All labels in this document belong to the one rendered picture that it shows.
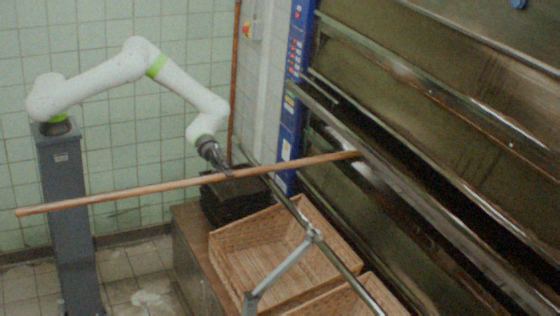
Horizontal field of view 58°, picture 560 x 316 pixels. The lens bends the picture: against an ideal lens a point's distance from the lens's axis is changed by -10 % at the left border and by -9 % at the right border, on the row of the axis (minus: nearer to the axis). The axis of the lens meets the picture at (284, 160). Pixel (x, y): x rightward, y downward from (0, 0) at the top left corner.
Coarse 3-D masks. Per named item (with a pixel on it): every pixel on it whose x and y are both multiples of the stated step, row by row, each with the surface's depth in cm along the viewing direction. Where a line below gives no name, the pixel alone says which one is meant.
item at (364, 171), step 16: (320, 128) 252; (320, 144) 247; (336, 144) 240; (352, 160) 229; (368, 176) 219; (384, 192) 210; (400, 208) 201; (416, 224) 193; (432, 240) 186; (448, 240) 186; (448, 256) 179; (464, 256) 179; (464, 272) 173; (480, 272) 172; (480, 288) 166; (496, 288) 166; (496, 304) 161; (512, 304) 159
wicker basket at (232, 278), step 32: (256, 224) 260; (288, 224) 270; (320, 224) 250; (224, 256) 237; (256, 256) 262; (288, 256) 264; (320, 256) 247; (352, 256) 229; (288, 288) 244; (320, 288) 219
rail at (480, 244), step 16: (288, 80) 234; (304, 96) 223; (368, 144) 189; (384, 160) 181; (400, 176) 174; (416, 192) 167; (480, 240) 146; (496, 256) 140; (512, 272) 135; (528, 288) 130; (544, 304) 126
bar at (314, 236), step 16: (240, 144) 234; (256, 160) 223; (288, 208) 198; (304, 224) 189; (320, 240) 182; (336, 256) 175; (272, 272) 188; (256, 288) 188; (256, 304) 188; (368, 304) 158
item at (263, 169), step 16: (304, 160) 220; (320, 160) 223; (208, 176) 204; (224, 176) 206; (240, 176) 209; (112, 192) 189; (128, 192) 190; (144, 192) 193; (32, 208) 176; (48, 208) 178; (64, 208) 181
